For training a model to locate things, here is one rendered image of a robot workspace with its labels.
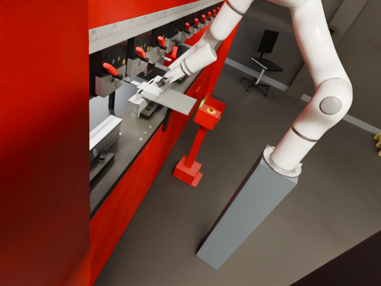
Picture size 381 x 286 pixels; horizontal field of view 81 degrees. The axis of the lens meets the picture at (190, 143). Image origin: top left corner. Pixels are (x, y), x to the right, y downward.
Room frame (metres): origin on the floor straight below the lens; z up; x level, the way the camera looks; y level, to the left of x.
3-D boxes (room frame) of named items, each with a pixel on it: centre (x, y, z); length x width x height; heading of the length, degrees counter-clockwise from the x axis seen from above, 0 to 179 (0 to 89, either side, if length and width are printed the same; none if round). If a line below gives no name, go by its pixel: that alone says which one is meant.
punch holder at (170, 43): (1.26, 0.33, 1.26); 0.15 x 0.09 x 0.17; 177
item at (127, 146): (1.74, 0.26, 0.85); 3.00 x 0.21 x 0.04; 177
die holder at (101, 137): (0.54, 0.37, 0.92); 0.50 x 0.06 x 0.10; 177
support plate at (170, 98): (1.08, 0.19, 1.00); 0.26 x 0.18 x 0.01; 87
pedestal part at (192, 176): (1.53, -0.09, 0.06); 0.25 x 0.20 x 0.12; 79
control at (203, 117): (1.54, -0.06, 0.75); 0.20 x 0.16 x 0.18; 169
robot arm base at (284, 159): (0.87, -0.44, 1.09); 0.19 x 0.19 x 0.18
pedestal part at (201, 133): (1.54, -0.06, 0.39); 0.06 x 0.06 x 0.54; 79
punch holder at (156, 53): (1.06, 0.34, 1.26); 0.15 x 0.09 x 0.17; 177
